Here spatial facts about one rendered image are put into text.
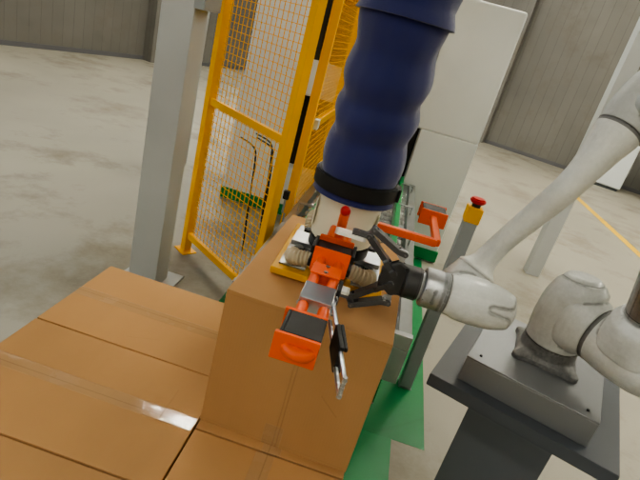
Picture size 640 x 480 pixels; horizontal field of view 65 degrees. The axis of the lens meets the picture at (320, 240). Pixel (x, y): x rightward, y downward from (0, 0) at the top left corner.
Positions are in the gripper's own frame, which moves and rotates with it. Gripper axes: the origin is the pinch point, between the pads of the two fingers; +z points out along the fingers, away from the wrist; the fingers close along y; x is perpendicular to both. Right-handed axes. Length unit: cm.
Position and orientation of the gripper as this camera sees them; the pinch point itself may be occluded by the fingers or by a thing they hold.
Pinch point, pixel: (332, 258)
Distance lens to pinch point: 112.9
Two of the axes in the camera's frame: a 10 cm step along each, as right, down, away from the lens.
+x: 1.6, -3.5, 9.2
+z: -9.6, -2.9, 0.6
